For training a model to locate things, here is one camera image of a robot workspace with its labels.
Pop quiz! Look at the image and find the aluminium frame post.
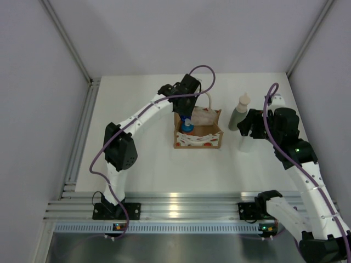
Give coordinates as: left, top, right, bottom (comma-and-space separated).
286, 0, 337, 78
39, 0, 92, 85

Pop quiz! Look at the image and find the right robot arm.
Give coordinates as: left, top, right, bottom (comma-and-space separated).
237, 107, 350, 262

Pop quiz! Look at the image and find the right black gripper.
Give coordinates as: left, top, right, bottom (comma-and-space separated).
237, 109, 281, 145

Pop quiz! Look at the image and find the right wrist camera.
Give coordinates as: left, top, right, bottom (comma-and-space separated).
269, 94, 286, 111

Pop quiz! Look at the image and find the light blue pump bottle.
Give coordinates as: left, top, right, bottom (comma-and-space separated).
180, 121, 194, 135

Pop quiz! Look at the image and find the dark blue pump bottle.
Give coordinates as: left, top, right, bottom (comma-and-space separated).
180, 116, 191, 125

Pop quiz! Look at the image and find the right aluminium frame post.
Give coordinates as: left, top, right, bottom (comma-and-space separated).
286, 0, 337, 78

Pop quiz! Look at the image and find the grey-green bottle beige cap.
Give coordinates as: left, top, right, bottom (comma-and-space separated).
228, 93, 251, 131

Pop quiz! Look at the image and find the watermelon print canvas bag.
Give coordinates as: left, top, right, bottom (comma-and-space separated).
173, 93, 223, 149

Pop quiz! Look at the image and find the left aluminium frame post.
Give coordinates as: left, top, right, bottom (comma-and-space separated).
39, 0, 92, 85

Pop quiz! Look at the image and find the white slotted cable duct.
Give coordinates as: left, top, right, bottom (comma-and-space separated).
54, 222, 276, 235

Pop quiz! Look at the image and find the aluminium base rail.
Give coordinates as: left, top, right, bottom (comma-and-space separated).
44, 192, 258, 221

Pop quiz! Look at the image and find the white square bottle grey cap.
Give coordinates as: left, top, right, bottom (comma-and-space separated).
239, 136, 255, 153

